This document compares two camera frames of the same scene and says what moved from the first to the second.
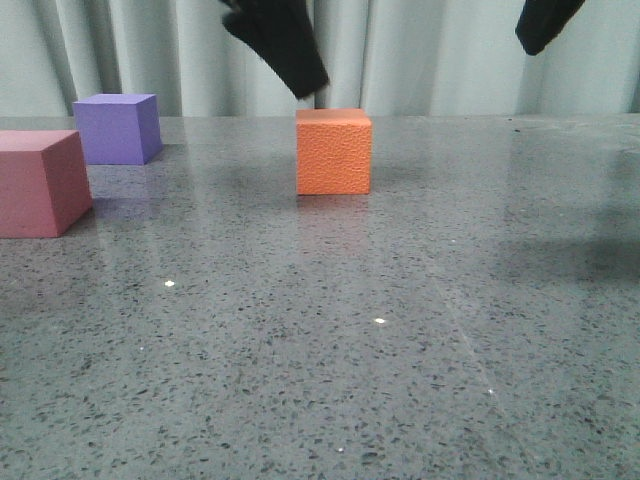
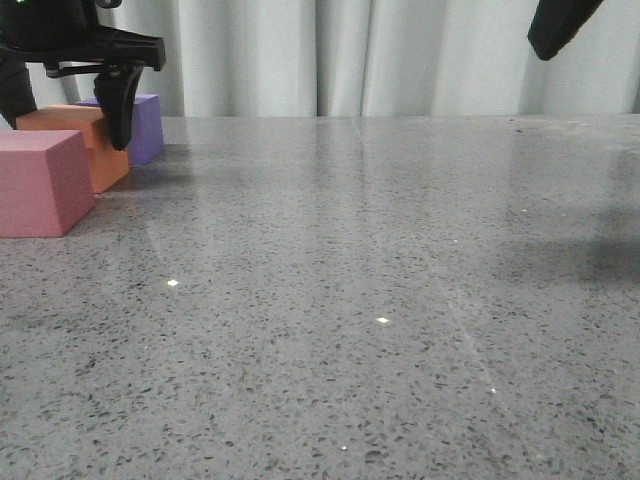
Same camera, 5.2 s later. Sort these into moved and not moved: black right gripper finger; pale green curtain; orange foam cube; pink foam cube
Moved: orange foam cube; black right gripper finger
Not moved: pink foam cube; pale green curtain
